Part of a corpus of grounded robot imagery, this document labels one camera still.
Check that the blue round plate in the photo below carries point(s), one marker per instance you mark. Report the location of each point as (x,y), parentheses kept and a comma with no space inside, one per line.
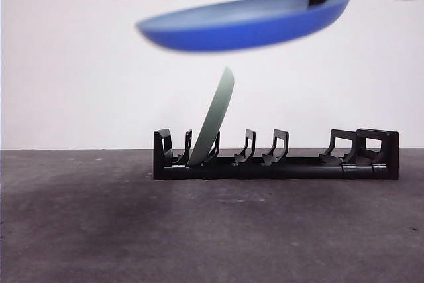
(232,36)

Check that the green round plate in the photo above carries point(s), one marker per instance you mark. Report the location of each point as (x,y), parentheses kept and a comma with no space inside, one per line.
(212,120)

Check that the black plate rack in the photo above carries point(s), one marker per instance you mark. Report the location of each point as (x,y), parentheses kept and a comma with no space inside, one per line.
(298,173)

